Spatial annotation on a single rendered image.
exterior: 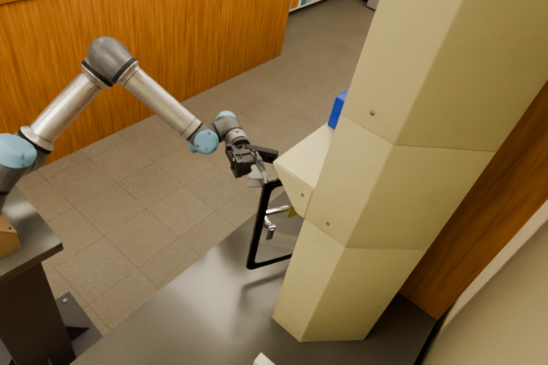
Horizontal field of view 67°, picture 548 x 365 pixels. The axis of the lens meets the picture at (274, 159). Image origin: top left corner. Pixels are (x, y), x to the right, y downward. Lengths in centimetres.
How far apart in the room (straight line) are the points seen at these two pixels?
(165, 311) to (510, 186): 98
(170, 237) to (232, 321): 139
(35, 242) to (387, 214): 110
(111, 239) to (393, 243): 198
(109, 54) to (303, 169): 69
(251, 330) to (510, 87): 95
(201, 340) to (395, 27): 98
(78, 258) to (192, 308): 138
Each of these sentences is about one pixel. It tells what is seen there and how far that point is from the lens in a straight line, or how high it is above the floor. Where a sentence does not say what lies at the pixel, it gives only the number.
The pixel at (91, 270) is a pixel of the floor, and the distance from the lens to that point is 256.
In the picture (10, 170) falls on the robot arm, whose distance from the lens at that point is 138.
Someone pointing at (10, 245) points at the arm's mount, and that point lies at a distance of 151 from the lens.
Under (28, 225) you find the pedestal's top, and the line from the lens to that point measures 158.
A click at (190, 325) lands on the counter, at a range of 132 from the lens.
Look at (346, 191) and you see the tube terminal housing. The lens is 84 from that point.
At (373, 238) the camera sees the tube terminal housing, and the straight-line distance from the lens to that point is 93.
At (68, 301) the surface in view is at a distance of 247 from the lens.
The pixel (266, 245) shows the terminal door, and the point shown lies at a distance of 128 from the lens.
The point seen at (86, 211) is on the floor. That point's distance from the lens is 282.
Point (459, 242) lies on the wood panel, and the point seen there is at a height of 128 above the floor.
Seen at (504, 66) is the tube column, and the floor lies 188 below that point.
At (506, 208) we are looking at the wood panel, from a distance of 118.
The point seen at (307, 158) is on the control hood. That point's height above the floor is 151.
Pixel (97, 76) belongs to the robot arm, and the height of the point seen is 135.
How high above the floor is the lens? 213
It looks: 42 degrees down
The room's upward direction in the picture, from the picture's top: 13 degrees clockwise
